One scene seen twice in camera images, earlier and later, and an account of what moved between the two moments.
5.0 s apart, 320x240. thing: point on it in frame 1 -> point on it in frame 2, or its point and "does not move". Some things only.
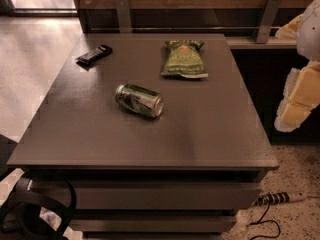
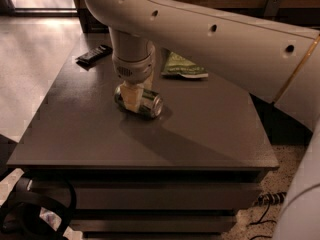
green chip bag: x=185 y=59 does not move
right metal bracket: x=271 y=9 does not move
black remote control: x=93 y=57 does not move
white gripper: x=310 y=30 -> x=135 y=70
